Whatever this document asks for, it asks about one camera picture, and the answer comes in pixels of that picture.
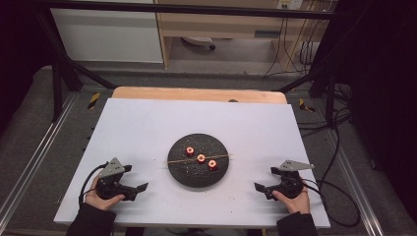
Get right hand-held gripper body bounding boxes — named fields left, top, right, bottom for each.
left=265, top=159, right=315, bottom=201

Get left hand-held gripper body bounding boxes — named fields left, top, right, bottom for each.
left=94, top=157, right=139, bottom=202

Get thin bamboo skewer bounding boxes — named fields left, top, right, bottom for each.
left=166, top=153, right=231, bottom=164

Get round black textured plate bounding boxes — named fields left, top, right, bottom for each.
left=167, top=133, right=230, bottom=189

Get person's left hand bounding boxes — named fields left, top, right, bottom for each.
left=86, top=176, right=126, bottom=211

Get person's right hand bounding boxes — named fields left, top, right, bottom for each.
left=272, top=188, right=311, bottom=214

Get yellow black warning tape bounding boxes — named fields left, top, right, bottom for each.
left=298, top=97, right=317, bottom=113
left=87, top=91, right=101, bottom=110

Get wooden table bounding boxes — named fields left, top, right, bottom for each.
left=111, top=86, right=288, bottom=105

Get white cabinet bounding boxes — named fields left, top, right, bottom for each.
left=50, top=8, right=164, bottom=64

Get black curtain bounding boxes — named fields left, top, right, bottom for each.
left=0, top=0, right=55, bottom=132
left=324, top=0, right=417, bottom=224

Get white power strip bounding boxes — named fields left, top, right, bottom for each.
left=181, top=36, right=216, bottom=51

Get light wooden desk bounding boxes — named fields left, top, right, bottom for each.
left=153, top=0, right=332, bottom=72

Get left hand-held gripper black cable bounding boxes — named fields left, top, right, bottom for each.
left=78, top=162, right=109, bottom=208

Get hand-held gripper black cable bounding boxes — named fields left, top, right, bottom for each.
left=78, top=162, right=109, bottom=208
left=300, top=178, right=362, bottom=228

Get right hand-held gripper black cable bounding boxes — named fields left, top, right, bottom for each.
left=300, top=178, right=362, bottom=228

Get aluminium floor rail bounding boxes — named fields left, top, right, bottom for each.
left=0, top=92, right=79, bottom=225
left=323, top=131, right=387, bottom=236

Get black floor cable bundle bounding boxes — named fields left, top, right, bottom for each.
left=296, top=82, right=353, bottom=185

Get black cables under desk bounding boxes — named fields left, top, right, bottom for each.
left=263, top=16, right=318, bottom=79

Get white wall socket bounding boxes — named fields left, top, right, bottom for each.
left=276, top=0, right=304, bottom=10

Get black metal frame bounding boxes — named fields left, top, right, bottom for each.
left=33, top=0, right=347, bottom=124

